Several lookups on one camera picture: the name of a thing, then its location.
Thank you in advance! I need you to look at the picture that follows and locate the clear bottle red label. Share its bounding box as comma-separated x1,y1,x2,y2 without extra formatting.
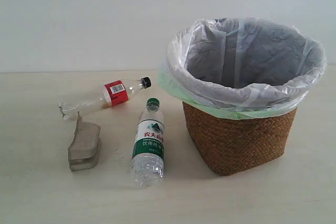
58,77,151,121

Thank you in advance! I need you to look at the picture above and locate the clear bottle green label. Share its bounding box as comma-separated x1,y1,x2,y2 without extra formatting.
131,98,165,186

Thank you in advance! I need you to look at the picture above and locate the crushed cardboard tube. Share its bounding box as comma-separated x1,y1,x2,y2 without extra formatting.
68,112,101,172

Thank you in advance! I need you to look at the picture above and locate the woven brown wicker bin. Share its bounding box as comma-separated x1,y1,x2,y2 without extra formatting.
183,103,296,176

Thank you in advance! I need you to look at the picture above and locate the translucent white bin liner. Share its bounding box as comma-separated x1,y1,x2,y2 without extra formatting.
164,18,327,111

